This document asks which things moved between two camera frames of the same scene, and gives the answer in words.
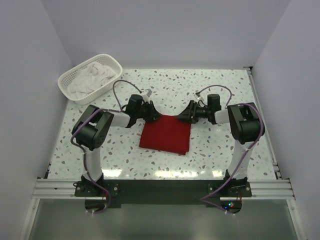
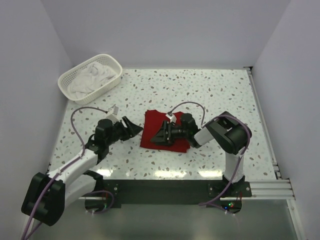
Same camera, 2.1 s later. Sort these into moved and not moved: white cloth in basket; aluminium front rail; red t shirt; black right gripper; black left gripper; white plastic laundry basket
Moved: black right gripper; black left gripper
Not moved: aluminium front rail; red t shirt; white plastic laundry basket; white cloth in basket
